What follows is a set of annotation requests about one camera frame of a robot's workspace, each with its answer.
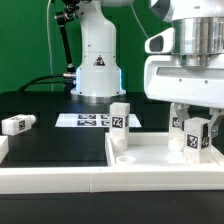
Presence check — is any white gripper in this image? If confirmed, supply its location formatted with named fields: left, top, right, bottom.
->
left=144, top=54, right=224, bottom=138

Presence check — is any white square table top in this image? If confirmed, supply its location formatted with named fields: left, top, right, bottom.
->
left=105, top=132, right=224, bottom=166

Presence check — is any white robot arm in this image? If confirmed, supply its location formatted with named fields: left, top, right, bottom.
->
left=72, top=0, right=224, bottom=137

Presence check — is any white U-shaped obstacle fence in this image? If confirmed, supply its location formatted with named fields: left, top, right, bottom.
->
left=0, top=134, right=224, bottom=195

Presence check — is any white marker base plate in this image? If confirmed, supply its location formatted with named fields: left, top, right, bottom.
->
left=55, top=113, right=141, bottom=128

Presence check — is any black cable bundle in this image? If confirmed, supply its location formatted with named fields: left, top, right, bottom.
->
left=17, top=73, right=77, bottom=93

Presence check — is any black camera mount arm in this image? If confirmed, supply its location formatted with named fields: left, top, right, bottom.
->
left=54, top=0, right=81, bottom=79

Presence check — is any white cable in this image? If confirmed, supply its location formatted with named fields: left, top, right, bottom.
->
left=46, top=0, right=55, bottom=92

